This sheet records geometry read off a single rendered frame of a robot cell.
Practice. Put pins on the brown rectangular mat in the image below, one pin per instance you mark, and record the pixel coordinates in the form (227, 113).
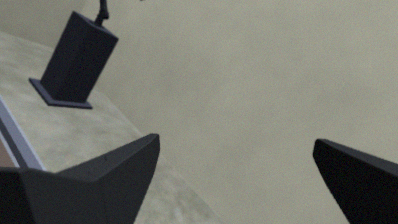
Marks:
(5, 159)

